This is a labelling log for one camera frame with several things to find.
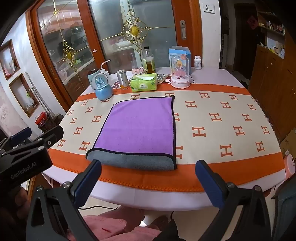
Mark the person's pink pants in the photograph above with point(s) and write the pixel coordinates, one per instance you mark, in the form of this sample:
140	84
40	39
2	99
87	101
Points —
108	226

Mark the orange patterned table cloth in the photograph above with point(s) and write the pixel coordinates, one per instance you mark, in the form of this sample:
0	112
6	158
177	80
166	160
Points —
208	139

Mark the purple and grey towel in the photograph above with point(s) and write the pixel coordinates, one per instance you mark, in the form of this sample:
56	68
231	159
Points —
138	125

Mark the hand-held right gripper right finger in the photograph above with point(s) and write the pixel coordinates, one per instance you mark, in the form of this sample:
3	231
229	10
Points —
208	183

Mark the blue carton box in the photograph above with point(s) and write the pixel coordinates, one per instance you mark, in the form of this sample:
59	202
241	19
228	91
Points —
185	52

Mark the wall shelf with boxes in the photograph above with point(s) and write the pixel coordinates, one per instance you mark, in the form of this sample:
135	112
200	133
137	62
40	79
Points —
272	34

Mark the cardboard box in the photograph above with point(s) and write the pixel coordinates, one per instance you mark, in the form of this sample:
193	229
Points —
289	141

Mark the white light switch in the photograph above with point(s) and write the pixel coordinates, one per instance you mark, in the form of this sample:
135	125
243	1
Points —
209	8

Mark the wooden wall niche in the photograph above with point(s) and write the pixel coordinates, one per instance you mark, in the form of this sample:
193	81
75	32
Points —
24	95
9	60

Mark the wooden cabinet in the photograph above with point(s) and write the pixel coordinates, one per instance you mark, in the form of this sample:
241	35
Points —
270	88

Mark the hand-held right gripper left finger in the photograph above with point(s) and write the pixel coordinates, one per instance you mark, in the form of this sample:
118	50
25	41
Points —
89	183

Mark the dark grey chair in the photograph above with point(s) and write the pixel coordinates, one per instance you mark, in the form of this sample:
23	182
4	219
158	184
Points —
285	208

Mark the white pill bottle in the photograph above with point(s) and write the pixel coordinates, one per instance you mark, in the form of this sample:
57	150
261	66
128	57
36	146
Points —
197	63

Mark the small pink toy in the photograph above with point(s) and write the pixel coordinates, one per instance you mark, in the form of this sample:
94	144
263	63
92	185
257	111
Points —
138	70

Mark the pink alarm clock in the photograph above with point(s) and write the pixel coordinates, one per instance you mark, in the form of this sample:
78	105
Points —
290	165

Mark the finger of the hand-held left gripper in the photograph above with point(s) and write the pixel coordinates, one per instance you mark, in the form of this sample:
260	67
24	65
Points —
49	137
21	134

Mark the green tissue pack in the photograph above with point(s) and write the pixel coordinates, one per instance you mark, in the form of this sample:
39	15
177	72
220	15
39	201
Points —
143	84

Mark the silver blister packs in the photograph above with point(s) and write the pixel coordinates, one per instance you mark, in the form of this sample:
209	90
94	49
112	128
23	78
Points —
163	77

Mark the glass oil bottle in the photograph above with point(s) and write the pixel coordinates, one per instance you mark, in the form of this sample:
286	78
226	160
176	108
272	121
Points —
149	62

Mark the blue snow globe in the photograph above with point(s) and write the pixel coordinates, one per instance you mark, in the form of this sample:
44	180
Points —
103	87

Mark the silver metal can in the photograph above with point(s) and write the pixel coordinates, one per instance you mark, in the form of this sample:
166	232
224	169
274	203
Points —
122	80

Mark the wooden glass sliding door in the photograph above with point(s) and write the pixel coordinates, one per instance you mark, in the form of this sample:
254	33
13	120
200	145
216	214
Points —
111	34

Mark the person's left hand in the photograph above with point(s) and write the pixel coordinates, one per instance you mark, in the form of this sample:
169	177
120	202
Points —
16	208

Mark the dark brown stool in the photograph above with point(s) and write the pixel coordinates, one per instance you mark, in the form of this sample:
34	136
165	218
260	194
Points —
49	124

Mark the red bucket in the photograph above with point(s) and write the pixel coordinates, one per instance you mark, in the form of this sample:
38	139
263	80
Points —
41	119

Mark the pink doll glass dome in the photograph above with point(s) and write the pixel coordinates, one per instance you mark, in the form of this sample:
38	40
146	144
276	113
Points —
180	76

